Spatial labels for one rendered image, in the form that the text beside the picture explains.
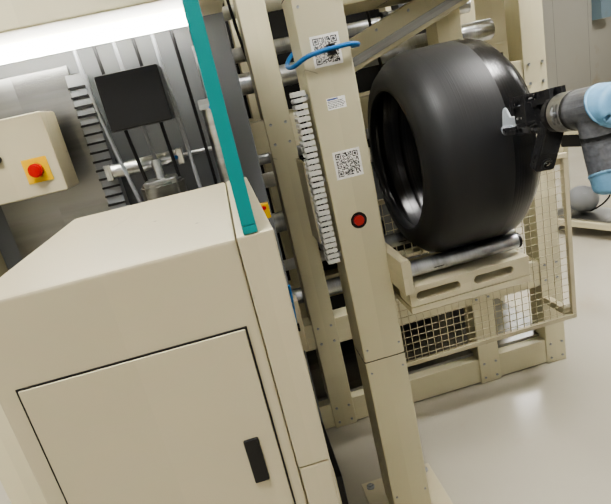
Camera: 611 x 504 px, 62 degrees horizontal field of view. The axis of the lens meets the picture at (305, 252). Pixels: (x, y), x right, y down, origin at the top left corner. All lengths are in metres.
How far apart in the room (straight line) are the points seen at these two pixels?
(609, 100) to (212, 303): 0.72
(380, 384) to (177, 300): 1.04
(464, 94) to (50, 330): 1.01
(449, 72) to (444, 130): 0.16
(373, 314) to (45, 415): 0.99
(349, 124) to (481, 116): 0.33
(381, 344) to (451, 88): 0.75
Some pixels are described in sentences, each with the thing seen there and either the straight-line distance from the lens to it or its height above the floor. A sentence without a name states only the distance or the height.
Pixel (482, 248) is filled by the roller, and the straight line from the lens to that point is 1.49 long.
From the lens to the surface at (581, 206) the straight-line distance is 4.21.
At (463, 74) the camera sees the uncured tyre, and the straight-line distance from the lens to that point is 1.35.
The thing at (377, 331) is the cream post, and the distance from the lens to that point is 1.54.
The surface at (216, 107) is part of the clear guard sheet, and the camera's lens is 0.63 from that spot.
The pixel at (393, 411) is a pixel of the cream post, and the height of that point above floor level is 0.43.
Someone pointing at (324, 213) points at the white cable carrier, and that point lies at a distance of 1.39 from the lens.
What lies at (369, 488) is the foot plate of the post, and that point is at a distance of 2.06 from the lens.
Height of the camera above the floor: 1.43
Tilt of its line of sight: 17 degrees down
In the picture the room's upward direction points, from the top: 13 degrees counter-clockwise
